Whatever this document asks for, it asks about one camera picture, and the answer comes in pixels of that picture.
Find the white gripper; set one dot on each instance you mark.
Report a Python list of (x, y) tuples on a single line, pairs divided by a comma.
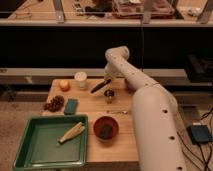
[(110, 73)]

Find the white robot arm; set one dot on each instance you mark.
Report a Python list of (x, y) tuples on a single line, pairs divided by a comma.
[(153, 108)]

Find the small metal cup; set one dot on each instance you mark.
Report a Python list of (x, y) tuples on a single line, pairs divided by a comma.
[(109, 95)]

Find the white paper cup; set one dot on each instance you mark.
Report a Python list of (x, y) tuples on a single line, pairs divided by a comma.
[(80, 78)]

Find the wooden table board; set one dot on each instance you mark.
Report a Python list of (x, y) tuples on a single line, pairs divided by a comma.
[(123, 147)]

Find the silver spoon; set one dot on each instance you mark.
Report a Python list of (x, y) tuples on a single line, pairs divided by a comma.
[(118, 112)]

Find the orange fruit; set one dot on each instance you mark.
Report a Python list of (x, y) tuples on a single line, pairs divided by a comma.
[(64, 85)]

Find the teal sponge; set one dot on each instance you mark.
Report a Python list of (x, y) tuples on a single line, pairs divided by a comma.
[(70, 107)]

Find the brown bowl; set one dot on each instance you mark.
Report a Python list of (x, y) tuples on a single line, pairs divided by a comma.
[(100, 122)]

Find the dark sponge in bowl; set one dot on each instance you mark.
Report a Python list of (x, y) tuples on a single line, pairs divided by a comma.
[(105, 132)]

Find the corn cob in husk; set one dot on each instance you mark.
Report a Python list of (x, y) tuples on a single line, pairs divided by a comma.
[(73, 132)]

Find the bunch of red grapes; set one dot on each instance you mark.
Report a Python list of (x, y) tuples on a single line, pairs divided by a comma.
[(55, 104)]

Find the green plastic tray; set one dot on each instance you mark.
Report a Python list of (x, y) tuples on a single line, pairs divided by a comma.
[(40, 148)]

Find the black foot pedal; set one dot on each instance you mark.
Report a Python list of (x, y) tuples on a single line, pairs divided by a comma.
[(199, 134)]

